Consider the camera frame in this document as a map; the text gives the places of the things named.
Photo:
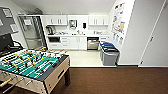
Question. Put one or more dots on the black monitor screen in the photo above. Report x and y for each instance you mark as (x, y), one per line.
(6, 41)

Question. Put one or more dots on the large printed wall poster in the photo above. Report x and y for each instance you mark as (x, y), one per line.
(118, 23)

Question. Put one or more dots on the white lower double-door cabinet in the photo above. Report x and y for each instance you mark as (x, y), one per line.
(78, 42)

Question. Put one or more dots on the black wall soap dispenser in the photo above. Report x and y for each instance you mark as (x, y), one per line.
(84, 25)

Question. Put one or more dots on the stainless steel dishwasher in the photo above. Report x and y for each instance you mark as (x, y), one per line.
(93, 43)

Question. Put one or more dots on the grey trash bin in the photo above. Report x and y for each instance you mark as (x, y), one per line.
(110, 57)

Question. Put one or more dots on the dark wall pinboard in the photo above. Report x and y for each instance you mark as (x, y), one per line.
(8, 20)

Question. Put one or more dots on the blue recycling bin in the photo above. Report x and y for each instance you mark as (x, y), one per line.
(106, 44)

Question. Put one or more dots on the built-in black microwave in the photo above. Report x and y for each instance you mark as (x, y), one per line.
(54, 39)

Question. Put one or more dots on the white wide drawer stack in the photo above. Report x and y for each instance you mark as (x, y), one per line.
(63, 44)

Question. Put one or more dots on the foosball gaming table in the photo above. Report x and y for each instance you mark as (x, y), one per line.
(33, 66)

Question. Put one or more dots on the white room door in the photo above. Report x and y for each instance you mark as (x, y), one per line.
(155, 36)

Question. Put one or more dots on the black coffee maker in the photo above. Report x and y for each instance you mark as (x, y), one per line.
(50, 30)

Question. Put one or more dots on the white upper cabinet wide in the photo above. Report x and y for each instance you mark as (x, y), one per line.
(98, 20)

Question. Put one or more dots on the stainless steel refrigerator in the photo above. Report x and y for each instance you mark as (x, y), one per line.
(32, 31)

